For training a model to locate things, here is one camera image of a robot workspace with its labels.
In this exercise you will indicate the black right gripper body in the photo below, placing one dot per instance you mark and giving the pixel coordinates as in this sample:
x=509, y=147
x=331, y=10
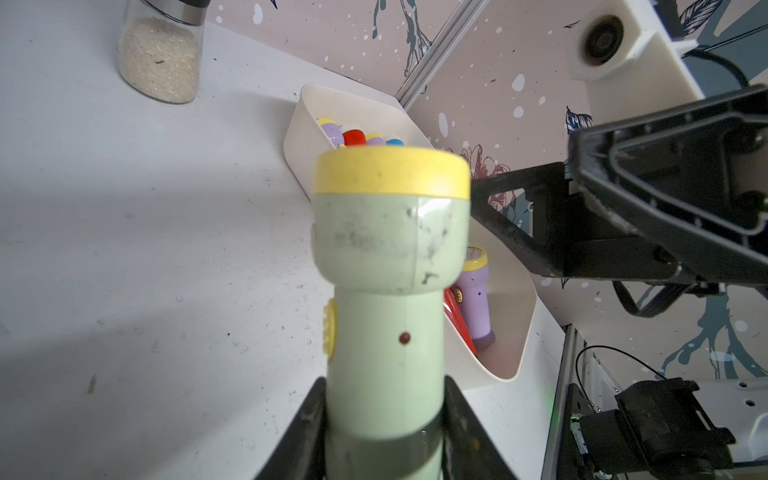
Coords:
x=579, y=243

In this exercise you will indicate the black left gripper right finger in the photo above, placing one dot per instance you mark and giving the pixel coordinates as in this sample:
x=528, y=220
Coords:
x=468, y=451

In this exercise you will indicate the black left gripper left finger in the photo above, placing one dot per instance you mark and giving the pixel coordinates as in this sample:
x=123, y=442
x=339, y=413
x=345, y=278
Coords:
x=300, y=453

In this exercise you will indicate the purple flashlight horizontal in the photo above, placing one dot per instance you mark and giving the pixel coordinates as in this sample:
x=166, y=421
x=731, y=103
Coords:
x=470, y=292

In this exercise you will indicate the green flashlight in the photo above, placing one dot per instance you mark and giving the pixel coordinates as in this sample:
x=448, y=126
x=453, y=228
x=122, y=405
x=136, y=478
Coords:
x=390, y=233

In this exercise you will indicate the purple flashlight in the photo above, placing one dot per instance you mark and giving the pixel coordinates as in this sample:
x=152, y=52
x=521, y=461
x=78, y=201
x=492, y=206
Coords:
x=332, y=131
x=375, y=139

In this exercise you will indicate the red flashlight white cap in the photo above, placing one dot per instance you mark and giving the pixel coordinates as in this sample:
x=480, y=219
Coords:
x=354, y=137

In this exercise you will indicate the dark red flashlight horizontal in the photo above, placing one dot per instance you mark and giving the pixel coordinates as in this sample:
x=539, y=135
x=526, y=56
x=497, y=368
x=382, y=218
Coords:
x=453, y=313

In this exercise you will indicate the cream plastic storage tray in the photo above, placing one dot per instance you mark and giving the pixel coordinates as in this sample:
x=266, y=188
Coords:
x=512, y=296

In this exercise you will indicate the glass grinder with black cap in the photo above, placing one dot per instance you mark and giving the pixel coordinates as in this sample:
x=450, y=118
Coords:
x=160, y=48

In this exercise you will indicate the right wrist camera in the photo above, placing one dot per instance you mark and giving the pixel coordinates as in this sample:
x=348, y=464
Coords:
x=630, y=61

